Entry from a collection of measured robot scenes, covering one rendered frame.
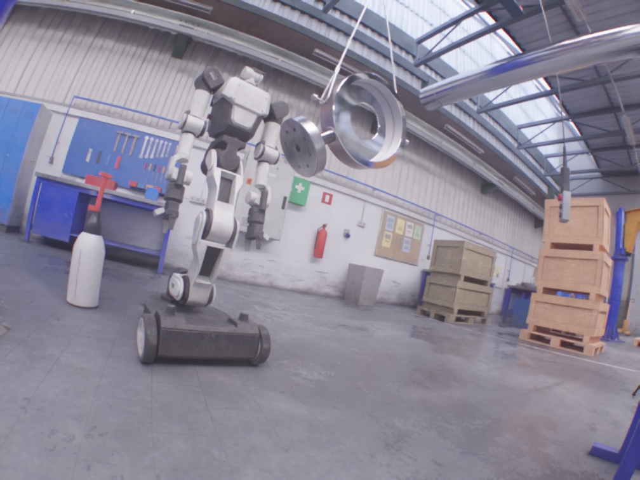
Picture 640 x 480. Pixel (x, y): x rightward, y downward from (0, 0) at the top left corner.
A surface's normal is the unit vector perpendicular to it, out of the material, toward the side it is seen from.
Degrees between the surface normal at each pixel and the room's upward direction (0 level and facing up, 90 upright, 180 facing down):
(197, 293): 106
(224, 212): 66
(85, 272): 90
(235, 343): 90
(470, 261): 90
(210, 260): 120
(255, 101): 90
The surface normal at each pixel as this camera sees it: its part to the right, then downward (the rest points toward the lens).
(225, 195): 0.68, -0.10
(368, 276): 0.54, 0.11
